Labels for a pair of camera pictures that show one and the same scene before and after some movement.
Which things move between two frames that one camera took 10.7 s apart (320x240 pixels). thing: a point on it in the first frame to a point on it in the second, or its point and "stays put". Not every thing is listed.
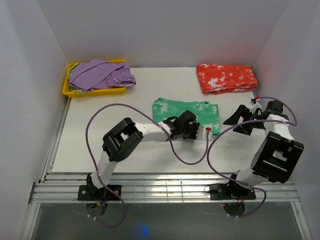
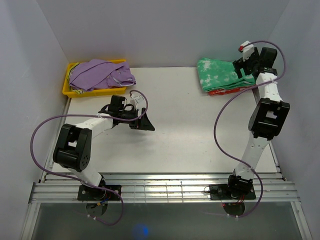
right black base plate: [226, 191] stays put
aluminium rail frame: [156, 188] stays put
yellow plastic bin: [68, 92] stays put
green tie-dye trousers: [206, 113] to [218, 74]
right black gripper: [242, 111] to [238, 64]
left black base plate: [87, 192] stays put
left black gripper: [195, 127] to [144, 124]
